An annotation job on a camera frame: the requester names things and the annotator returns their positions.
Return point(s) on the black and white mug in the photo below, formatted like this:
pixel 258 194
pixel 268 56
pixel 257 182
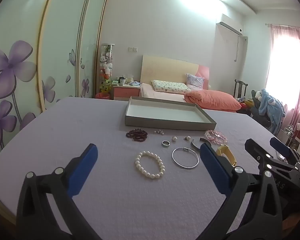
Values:
pixel 122 81

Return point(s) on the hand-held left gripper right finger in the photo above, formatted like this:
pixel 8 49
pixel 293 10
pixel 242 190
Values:
pixel 213 170

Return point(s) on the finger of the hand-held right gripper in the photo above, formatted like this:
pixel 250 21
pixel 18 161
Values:
pixel 280 147
pixel 255 148

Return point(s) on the black office chair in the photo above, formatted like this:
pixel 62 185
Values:
pixel 258 115

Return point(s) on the white wall socket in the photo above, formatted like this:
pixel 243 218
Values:
pixel 132 49

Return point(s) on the purple printed pillow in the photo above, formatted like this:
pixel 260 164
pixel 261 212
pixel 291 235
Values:
pixel 196 81

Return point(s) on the yellow wristwatch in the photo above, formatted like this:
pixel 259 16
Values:
pixel 227 152

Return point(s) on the pink and white nightstand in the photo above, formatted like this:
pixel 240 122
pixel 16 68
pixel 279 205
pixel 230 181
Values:
pixel 125 92

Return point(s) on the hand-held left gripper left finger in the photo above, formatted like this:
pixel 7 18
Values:
pixel 83 170

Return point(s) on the dark wooden chair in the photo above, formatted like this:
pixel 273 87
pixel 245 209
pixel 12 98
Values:
pixel 240 87

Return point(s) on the patterned white pillow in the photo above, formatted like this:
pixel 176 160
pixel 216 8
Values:
pixel 170 87

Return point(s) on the grey cardboard tray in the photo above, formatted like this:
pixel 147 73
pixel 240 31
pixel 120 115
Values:
pixel 165 124

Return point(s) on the thin silver bangle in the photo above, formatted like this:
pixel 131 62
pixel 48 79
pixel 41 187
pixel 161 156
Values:
pixel 187 149

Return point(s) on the wastebasket with red bag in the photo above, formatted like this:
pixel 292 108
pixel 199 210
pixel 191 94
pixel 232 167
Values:
pixel 102 95

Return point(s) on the white plush toy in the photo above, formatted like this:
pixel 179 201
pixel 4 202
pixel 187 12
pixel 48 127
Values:
pixel 258 94

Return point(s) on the blue cloth bundle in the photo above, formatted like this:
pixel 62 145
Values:
pixel 134 83

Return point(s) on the cream and pink headboard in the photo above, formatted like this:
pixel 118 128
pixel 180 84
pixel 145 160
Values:
pixel 165 67

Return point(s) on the floral sliding door wardrobe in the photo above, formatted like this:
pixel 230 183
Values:
pixel 60 42

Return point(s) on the folded orange quilt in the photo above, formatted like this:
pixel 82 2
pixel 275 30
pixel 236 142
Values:
pixel 212 100

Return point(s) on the bed with pink sheet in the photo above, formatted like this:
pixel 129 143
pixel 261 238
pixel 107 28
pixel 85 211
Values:
pixel 165 96

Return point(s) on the clear tube of plush toys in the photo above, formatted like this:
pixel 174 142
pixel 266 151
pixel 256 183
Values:
pixel 106 65

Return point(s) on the large pearl earring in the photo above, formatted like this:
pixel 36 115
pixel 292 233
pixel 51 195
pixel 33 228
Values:
pixel 174 138
pixel 187 137

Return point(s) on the blue plush robe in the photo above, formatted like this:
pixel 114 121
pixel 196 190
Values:
pixel 272 107

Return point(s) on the purple tablecloth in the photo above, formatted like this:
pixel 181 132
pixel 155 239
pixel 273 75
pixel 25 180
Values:
pixel 90 120

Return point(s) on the white air conditioner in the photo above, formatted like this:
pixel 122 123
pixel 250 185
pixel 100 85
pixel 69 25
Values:
pixel 230 25

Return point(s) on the pile of colourful toys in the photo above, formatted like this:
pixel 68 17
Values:
pixel 246 104

